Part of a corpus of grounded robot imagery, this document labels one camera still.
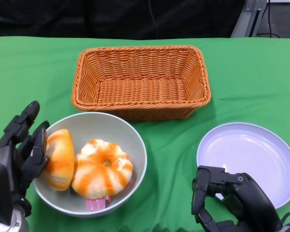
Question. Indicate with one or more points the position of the green tablecloth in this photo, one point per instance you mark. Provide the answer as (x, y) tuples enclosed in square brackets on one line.
[(244, 72)]

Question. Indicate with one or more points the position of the lavender white plate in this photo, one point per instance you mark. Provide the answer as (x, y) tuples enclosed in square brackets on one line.
[(246, 149)]

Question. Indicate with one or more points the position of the pale grey-green bowl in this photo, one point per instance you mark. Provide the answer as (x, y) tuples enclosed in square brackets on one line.
[(99, 128)]

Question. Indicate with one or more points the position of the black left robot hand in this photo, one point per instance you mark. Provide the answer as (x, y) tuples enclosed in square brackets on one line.
[(4, 169)]

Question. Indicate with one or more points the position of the pink striped cake slice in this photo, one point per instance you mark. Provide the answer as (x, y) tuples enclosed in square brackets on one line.
[(95, 204)]

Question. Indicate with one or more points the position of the orange wicker basket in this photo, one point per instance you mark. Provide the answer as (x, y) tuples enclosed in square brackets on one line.
[(140, 94)]

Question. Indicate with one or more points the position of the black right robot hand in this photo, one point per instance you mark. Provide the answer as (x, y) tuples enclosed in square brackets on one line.
[(251, 200)]

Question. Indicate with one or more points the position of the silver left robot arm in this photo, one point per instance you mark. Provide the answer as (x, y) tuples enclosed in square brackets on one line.
[(4, 226)]

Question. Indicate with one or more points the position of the smooth orange donut bread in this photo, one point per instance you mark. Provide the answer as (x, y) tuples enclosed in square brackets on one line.
[(60, 159)]

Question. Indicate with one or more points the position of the black backdrop curtain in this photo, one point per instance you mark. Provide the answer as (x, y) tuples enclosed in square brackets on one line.
[(62, 17)]

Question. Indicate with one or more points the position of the ribbed round bread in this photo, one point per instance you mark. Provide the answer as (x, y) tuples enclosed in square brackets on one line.
[(101, 174)]

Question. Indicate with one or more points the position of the grey metal frame leg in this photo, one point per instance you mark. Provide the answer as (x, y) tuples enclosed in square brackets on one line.
[(244, 21)]

